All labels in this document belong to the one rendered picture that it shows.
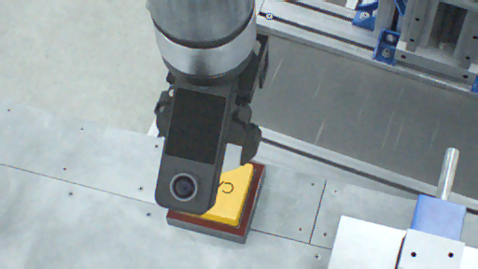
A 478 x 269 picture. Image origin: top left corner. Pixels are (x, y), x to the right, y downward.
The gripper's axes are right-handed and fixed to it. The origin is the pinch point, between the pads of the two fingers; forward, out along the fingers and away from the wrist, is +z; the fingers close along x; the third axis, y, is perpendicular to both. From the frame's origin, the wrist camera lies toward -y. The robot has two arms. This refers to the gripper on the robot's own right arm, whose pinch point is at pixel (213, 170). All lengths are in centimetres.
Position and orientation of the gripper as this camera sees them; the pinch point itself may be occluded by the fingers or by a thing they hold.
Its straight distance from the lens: 87.8
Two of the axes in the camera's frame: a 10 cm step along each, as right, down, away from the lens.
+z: 0.3, 4.4, 9.0
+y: 2.7, -8.7, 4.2
